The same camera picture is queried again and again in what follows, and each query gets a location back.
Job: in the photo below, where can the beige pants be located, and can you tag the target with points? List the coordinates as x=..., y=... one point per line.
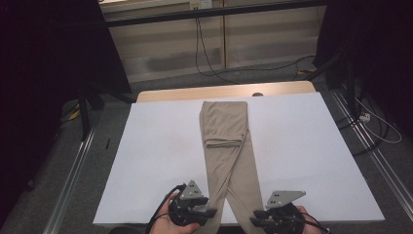
x=224, y=130

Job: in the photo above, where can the yellow floor tape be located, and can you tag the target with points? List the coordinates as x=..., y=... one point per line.
x=74, y=114
x=307, y=70

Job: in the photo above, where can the person's right hand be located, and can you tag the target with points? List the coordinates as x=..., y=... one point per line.
x=313, y=227

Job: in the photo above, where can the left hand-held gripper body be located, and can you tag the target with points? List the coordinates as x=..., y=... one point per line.
x=185, y=213

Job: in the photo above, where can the aluminium floor rail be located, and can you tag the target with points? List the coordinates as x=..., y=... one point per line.
x=380, y=162
x=69, y=182

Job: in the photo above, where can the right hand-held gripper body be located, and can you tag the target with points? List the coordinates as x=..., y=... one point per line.
x=285, y=217

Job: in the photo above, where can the small black floor item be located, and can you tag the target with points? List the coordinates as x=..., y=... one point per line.
x=107, y=144

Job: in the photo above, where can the person's left hand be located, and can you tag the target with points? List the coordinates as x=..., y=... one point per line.
x=165, y=226

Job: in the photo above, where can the black curtain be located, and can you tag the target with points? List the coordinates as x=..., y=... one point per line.
x=383, y=48
x=39, y=81

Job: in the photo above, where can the black metal stand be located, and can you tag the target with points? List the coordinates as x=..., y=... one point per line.
x=350, y=91
x=85, y=117

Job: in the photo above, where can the black horizontal bar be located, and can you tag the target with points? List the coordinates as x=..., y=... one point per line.
x=207, y=13

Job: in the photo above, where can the white wall socket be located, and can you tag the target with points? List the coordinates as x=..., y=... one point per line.
x=201, y=4

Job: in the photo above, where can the white table mat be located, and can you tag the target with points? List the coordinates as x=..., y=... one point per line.
x=156, y=146

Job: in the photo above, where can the white power strip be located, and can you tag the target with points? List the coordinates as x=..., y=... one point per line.
x=364, y=117

